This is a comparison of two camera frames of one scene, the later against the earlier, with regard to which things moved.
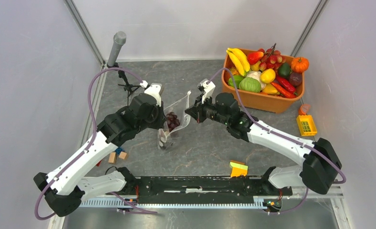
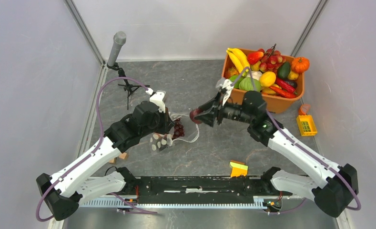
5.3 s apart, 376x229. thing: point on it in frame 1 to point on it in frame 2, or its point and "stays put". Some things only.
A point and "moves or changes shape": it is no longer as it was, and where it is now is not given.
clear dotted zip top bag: (177, 116) to (160, 141)
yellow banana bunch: (239, 59) stays put
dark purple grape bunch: (172, 120) moves or changes shape
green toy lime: (237, 79) stays put
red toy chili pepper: (286, 84) stays put
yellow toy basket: (306, 125) stays put
